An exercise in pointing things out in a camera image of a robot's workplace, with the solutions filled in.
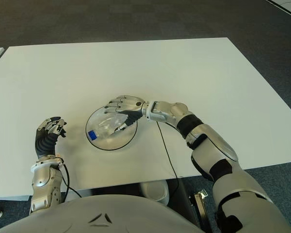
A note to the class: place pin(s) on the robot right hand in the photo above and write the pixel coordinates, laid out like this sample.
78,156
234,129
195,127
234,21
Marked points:
131,104

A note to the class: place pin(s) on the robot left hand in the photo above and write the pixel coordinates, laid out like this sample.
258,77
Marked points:
44,143

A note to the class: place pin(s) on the clear water bottle blue cap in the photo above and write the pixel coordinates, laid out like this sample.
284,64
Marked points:
104,128

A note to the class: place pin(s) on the robot right arm silver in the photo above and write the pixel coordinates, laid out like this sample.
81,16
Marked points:
215,143

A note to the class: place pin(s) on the robot left arm silver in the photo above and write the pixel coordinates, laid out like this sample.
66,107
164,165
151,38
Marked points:
42,179

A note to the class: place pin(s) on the white plate black rim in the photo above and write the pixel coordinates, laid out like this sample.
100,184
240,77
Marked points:
116,143

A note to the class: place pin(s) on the grey robot torso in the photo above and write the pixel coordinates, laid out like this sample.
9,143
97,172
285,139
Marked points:
99,216

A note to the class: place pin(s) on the dark metal table leg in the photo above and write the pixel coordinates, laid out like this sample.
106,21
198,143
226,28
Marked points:
182,201

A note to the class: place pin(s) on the metal floor bracket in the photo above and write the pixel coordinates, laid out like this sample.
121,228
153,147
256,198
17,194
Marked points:
200,211

